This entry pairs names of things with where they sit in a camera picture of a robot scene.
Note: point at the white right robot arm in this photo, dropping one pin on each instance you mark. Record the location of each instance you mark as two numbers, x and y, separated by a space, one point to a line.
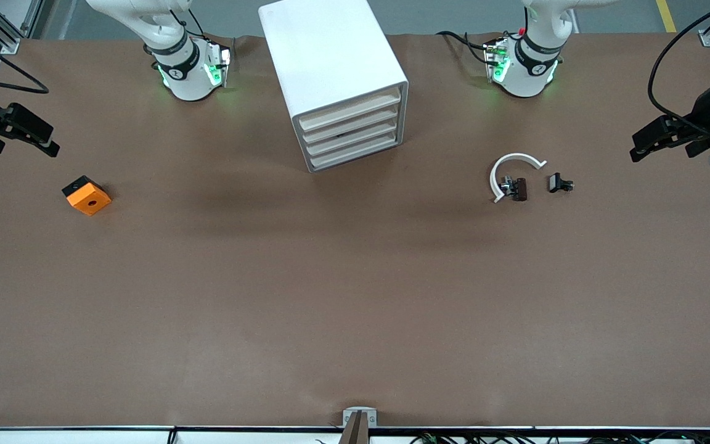
176 77

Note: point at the white table edge rail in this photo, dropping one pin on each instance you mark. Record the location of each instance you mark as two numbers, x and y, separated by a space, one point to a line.
84 436

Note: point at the small black clip part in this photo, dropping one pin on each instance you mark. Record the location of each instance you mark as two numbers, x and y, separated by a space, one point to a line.
555 182

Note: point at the orange black button box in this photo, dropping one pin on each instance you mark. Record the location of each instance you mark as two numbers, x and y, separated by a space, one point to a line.
89 197

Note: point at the white curved plastic arc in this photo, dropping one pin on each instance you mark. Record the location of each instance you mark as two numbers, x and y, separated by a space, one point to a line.
498 169

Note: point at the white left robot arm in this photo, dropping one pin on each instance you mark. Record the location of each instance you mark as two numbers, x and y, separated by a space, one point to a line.
530 71

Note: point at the brown table cover sheet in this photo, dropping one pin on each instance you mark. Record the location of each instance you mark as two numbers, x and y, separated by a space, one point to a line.
330 308

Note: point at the white base connector box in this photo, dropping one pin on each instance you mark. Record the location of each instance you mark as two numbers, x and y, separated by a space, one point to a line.
219 65
497 61

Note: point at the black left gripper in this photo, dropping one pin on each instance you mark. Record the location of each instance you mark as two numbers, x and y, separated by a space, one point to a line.
704 112

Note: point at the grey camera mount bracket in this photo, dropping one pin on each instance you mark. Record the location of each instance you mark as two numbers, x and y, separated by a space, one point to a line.
359 419

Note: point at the dark brown clip part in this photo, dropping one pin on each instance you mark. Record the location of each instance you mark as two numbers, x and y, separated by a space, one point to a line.
519 189

